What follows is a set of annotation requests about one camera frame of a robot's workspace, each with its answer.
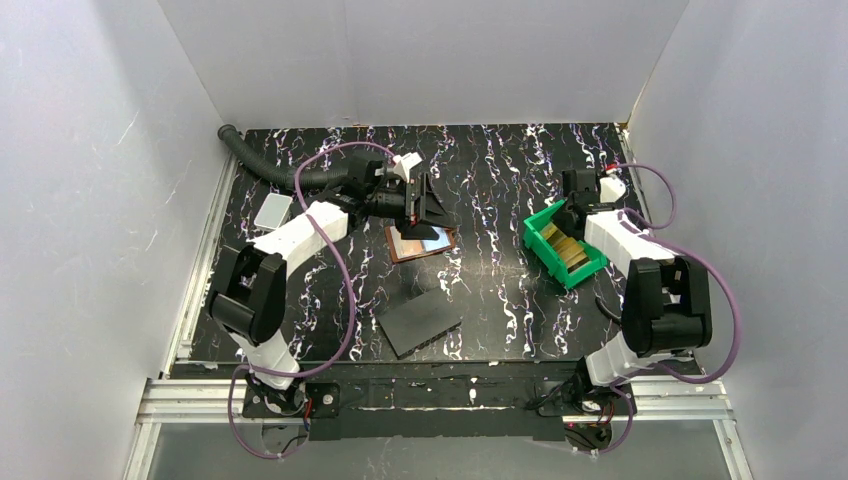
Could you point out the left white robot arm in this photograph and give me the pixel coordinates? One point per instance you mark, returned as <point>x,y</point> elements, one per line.
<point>247,296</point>

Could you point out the white plastic box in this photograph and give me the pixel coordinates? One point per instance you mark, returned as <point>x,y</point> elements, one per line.
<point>274,212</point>

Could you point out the green plastic card tray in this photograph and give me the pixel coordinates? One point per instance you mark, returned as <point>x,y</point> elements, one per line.
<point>533,240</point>

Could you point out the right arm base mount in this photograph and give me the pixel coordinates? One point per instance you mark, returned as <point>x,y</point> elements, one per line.
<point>602,417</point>

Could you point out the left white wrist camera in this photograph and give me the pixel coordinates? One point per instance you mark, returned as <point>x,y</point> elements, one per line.
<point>406,166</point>

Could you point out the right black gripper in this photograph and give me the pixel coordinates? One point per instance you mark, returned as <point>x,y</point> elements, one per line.
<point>570,213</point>

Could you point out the black foam block front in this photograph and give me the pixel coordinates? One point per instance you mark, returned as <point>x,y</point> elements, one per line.
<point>418,322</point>

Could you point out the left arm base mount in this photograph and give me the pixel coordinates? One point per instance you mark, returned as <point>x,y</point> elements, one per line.
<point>295,408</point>

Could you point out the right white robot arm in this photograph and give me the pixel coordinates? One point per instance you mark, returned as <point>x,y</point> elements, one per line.
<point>666,305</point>

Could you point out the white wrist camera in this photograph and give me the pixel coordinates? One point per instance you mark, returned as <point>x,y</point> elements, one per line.
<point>612,187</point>
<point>406,166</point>

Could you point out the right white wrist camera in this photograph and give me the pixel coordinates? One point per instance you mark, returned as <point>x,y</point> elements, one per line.
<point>612,187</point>

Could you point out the brown leather card holder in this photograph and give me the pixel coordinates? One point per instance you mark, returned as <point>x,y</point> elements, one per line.
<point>393,234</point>

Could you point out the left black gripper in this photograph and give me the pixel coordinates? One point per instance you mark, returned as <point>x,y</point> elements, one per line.
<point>411,203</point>

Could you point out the cards in green tray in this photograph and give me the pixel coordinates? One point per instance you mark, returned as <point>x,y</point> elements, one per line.
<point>572,253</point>

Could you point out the gold credit card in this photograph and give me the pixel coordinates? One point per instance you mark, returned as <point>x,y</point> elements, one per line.
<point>404,250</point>

